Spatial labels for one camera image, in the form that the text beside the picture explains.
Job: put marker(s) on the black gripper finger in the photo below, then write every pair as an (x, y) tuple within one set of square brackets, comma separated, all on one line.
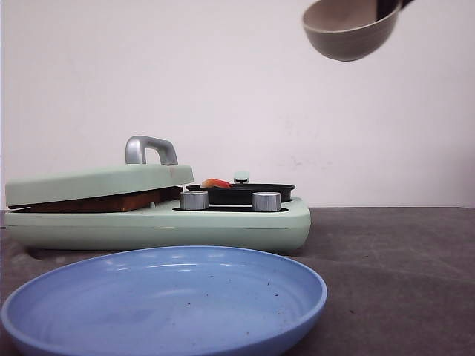
[(404, 3), (385, 8)]

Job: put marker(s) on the beige ribbed bowl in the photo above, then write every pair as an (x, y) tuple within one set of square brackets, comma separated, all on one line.
[(347, 30)]

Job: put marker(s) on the orange white shrimp pieces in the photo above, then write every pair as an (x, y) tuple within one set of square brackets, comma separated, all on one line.
[(215, 183)]

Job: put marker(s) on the bread slice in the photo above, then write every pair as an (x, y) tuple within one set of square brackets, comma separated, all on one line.
[(108, 204), (169, 193)]

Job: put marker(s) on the breakfast maker hinged lid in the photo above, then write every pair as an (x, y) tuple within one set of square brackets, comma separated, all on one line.
[(150, 163)]

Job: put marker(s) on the right silver knob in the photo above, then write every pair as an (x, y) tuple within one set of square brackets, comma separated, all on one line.
[(266, 201)]

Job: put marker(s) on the silver knob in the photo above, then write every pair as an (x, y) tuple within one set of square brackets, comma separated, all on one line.
[(266, 201), (194, 200)]

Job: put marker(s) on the black round frying pan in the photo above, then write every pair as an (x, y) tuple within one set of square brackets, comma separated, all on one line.
[(240, 193)]

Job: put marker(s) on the left silver knob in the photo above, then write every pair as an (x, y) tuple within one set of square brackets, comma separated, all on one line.
[(194, 200)]

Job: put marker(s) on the grey table mat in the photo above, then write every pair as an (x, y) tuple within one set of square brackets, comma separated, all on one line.
[(400, 281)]

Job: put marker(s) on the blue plate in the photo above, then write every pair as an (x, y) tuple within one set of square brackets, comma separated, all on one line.
[(188, 300)]

